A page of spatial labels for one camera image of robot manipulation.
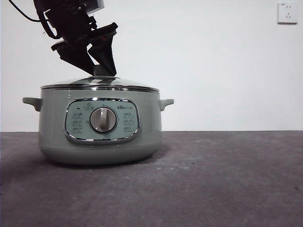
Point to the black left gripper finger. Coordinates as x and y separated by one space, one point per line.
105 54
80 60

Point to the glass lid with green knob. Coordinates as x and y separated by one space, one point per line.
118 82

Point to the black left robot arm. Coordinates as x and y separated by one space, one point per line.
52 3

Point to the pale green electric pot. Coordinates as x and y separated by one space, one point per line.
54 123

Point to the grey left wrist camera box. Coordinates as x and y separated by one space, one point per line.
95 4

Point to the white wall socket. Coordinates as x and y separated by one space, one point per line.
287 13

